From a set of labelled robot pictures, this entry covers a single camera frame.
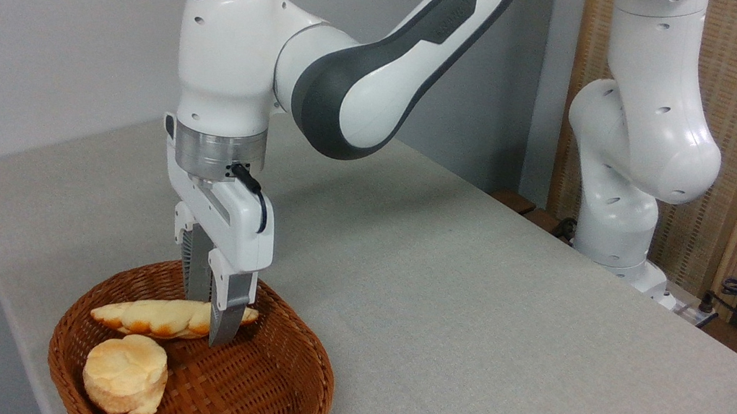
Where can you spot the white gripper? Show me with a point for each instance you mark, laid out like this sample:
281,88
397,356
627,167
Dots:
241,228

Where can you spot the long braided bread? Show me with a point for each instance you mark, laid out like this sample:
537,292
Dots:
155,317

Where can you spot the round bread roll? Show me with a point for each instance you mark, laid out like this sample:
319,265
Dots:
124,375

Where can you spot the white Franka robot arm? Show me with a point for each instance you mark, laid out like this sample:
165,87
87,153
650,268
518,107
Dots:
374,69

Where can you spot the black plug at robot base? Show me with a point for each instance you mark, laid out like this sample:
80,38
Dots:
708,301

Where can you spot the brown wicker basket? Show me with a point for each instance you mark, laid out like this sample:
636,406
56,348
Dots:
255,380

